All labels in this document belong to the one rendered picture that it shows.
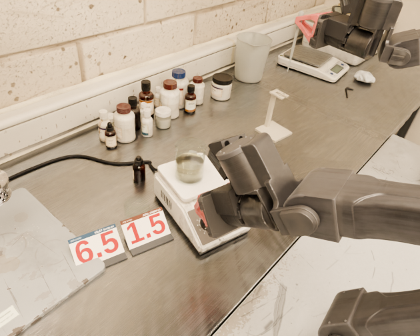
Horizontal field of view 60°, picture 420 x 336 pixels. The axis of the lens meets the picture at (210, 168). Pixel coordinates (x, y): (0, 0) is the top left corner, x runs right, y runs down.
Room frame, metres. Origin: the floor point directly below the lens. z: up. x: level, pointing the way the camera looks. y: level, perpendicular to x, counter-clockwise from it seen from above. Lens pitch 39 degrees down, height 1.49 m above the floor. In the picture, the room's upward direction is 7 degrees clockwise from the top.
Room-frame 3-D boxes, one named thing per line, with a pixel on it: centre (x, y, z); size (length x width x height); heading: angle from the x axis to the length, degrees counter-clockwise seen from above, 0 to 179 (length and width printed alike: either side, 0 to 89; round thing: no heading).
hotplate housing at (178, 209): (0.57, 0.02, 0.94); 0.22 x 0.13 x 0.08; 38
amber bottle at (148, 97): (0.94, 0.21, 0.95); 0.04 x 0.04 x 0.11
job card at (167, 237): (0.48, 0.11, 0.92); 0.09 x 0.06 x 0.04; 127
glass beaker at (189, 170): (0.58, 0.04, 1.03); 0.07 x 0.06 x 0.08; 36
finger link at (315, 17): (0.91, -0.21, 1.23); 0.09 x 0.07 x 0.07; 46
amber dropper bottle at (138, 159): (0.65, 0.17, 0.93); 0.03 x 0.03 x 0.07
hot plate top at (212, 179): (0.59, 0.03, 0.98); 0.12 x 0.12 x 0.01; 38
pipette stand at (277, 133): (0.93, -0.18, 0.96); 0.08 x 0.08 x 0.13; 46
